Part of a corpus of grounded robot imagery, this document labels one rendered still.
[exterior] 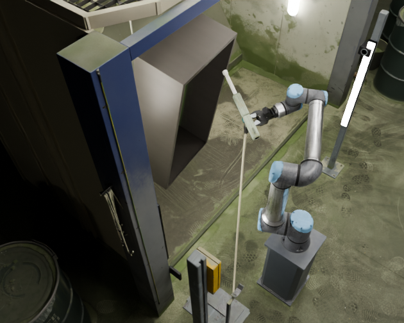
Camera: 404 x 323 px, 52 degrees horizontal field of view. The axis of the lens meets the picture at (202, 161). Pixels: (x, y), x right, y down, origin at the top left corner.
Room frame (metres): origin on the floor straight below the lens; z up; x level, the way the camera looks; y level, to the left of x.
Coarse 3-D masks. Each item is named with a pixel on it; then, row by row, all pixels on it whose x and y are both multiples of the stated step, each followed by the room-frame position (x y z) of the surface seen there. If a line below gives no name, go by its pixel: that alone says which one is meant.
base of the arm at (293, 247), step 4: (284, 236) 1.36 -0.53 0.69; (284, 240) 1.34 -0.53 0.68; (288, 240) 1.32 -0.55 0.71; (308, 240) 1.32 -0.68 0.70; (284, 244) 1.32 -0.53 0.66; (288, 244) 1.31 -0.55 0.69; (292, 244) 1.30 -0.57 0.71; (296, 244) 1.29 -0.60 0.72; (300, 244) 1.29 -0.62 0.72; (304, 244) 1.29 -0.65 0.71; (308, 244) 1.31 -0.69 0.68; (288, 248) 1.29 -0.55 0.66; (292, 248) 1.28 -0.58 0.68; (296, 248) 1.28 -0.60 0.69; (300, 248) 1.28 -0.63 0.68; (304, 248) 1.28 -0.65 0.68; (292, 252) 1.27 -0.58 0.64; (296, 252) 1.27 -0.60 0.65; (300, 252) 1.27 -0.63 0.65
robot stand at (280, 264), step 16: (272, 240) 1.36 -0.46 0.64; (320, 240) 1.35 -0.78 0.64; (272, 256) 1.31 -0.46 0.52; (288, 256) 1.24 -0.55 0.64; (304, 256) 1.24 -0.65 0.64; (272, 272) 1.29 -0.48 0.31; (288, 272) 1.22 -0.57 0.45; (304, 272) 1.23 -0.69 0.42; (272, 288) 1.27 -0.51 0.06; (288, 288) 1.19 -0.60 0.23; (288, 304) 1.16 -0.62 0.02
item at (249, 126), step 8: (224, 72) 2.07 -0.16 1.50; (232, 88) 1.97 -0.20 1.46; (240, 96) 1.92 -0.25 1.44; (240, 104) 1.87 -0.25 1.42; (240, 112) 1.83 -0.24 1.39; (248, 112) 1.82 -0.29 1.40; (248, 120) 1.77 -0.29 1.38; (248, 128) 1.73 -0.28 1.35; (256, 128) 1.72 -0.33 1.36; (256, 136) 1.68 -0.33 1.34
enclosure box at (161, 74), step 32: (192, 32) 2.26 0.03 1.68; (224, 32) 2.29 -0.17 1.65; (160, 64) 1.95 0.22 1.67; (192, 64) 1.98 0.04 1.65; (224, 64) 2.35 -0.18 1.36; (160, 96) 1.91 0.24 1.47; (192, 96) 2.51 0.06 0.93; (160, 128) 1.93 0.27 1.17; (192, 128) 2.52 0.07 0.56; (160, 160) 1.95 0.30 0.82
